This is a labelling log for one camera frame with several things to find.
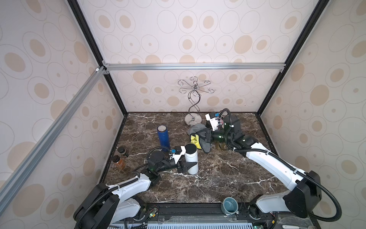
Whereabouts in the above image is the silver metal cup stand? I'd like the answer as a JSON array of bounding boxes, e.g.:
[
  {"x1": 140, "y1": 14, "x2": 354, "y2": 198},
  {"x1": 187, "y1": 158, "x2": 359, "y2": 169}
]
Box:
[{"x1": 178, "y1": 76, "x2": 215, "y2": 127}]

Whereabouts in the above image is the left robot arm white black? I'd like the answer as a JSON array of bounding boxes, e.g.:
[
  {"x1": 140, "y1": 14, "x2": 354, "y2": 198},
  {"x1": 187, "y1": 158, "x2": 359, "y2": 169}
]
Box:
[{"x1": 73, "y1": 143, "x2": 198, "y2": 229}]

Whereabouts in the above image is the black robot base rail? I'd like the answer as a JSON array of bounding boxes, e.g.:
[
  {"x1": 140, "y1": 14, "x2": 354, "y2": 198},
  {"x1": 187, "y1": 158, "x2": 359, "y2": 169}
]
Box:
[{"x1": 105, "y1": 202, "x2": 287, "y2": 229}]

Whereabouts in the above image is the left aluminium frame bar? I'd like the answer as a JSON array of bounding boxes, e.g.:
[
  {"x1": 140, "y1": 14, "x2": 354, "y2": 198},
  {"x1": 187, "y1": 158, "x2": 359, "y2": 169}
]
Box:
[{"x1": 1, "y1": 66, "x2": 106, "y2": 213}]

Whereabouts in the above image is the teal ceramic mug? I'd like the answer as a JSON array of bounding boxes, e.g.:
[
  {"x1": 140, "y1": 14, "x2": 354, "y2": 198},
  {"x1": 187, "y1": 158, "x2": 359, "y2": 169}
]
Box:
[{"x1": 220, "y1": 197, "x2": 239, "y2": 216}]

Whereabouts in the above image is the white thermos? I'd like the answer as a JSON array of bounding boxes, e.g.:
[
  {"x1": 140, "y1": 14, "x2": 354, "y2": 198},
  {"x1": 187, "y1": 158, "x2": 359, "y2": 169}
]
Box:
[{"x1": 185, "y1": 143, "x2": 199, "y2": 175}]

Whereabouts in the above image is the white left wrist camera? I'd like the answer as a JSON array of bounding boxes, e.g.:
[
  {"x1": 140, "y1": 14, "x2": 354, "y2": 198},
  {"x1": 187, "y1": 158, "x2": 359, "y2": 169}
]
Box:
[{"x1": 169, "y1": 146, "x2": 186, "y2": 164}]

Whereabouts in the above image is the horizontal aluminium frame bar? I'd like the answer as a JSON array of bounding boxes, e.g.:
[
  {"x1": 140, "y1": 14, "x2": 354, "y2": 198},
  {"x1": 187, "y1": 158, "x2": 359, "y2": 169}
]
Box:
[{"x1": 105, "y1": 63, "x2": 286, "y2": 71}]

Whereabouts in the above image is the dark lid spice jar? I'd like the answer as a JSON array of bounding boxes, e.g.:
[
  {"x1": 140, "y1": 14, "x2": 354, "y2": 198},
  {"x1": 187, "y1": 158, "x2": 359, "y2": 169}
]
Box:
[{"x1": 117, "y1": 146, "x2": 129, "y2": 158}]

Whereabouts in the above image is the blue thermos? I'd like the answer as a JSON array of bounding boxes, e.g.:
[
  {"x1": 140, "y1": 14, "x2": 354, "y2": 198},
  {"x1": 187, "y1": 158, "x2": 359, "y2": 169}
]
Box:
[{"x1": 157, "y1": 125, "x2": 170, "y2": 152}]

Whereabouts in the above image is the gold thermos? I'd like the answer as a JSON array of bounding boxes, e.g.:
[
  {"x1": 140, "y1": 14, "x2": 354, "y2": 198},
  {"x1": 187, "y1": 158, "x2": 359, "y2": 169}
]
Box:
[{"x1": 215, "y1": 142, "x2": 228, "y2": 151}]

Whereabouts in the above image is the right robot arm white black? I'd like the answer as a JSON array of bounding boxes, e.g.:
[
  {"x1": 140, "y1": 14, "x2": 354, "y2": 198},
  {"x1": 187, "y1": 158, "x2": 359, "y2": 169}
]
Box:
[{"x1": 199, "y1": 108, "x2": 342, "y2": 222}]

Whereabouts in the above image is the grey yellow cleaning cloth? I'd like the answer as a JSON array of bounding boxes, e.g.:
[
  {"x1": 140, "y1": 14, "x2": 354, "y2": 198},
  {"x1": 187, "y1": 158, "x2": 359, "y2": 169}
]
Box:
[{"x1": 187, "y1": 123, "x2": 212, "y2": 154}]

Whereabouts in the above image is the orange spice jar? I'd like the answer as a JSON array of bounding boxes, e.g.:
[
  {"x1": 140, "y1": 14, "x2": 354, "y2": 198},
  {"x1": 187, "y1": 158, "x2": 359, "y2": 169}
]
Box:
[{"x1": 111, "y1": 155, "x2": 126, "y2": 170}]

